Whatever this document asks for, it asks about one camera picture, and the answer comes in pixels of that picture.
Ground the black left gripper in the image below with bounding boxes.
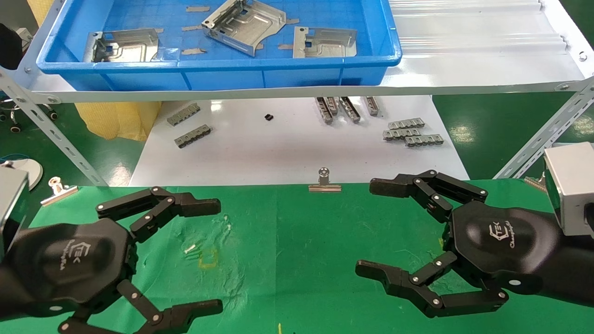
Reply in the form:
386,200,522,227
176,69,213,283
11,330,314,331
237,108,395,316
10,186,224,334

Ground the yellow mesh bag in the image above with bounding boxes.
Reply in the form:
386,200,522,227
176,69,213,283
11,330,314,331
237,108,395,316
27,0,162,141

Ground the green table cloth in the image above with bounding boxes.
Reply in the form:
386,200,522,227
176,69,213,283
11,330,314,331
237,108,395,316
0,179,594,334

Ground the stamped sheet metal part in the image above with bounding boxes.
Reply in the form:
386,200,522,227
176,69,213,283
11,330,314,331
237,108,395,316
293,26,358,59
84,28,160,63
201,0,287,57

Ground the white low board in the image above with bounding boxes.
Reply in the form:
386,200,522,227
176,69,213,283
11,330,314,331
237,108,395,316
129,95,470,187

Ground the blue plastic bin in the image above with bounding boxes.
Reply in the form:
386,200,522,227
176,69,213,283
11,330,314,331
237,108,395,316
36,0,402,92

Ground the white round stand base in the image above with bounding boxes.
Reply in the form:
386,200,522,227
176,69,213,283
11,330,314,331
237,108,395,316
19,158,44,190

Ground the black rounded object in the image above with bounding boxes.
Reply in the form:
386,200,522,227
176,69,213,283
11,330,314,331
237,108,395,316
0,23,24,70

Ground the white metal shelf board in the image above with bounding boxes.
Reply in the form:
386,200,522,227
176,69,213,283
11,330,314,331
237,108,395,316
19,0,594,103

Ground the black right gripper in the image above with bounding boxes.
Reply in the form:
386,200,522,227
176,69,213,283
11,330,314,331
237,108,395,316
355,170,564,319

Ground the chair base with casters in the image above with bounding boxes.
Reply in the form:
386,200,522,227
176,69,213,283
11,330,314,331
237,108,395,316
0,97,58,134

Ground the perforated white angle-iron strut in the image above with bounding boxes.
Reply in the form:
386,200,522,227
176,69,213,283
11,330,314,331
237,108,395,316
0,65,110,187
493,77,594,180

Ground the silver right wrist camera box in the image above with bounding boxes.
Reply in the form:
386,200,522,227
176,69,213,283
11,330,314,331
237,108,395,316
543,141,594,238

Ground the white corrugated plastic sheet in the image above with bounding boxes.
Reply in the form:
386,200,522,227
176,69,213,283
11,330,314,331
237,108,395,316
387,0,569,55

